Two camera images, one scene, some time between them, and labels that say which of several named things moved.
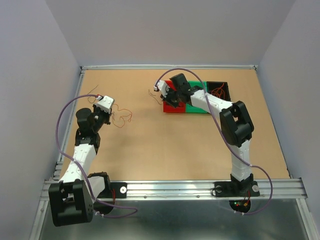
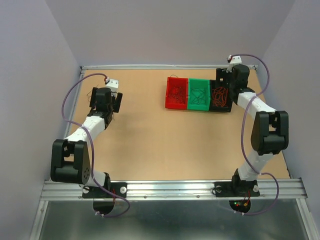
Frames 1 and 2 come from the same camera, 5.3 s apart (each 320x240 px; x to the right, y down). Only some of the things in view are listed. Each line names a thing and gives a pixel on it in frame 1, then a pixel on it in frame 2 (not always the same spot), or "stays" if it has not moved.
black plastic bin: x=220 y=89 stays
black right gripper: x=166 y=99 to x=232 y=70
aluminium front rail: x=202 y=189 stays
